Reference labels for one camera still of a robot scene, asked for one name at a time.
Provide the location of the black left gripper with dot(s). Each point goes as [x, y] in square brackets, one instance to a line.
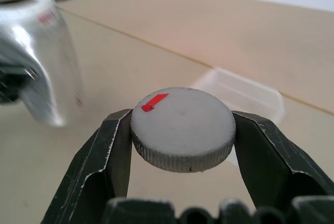
[11, 84]

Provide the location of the clear plastic container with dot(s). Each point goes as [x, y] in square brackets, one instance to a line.
[250, 96]

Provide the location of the white round lid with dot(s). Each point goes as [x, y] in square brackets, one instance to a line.
[182, 127]

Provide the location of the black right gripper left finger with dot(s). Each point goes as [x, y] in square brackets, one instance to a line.
[99, 161]

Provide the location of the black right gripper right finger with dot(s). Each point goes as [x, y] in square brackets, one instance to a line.
[268, 161]

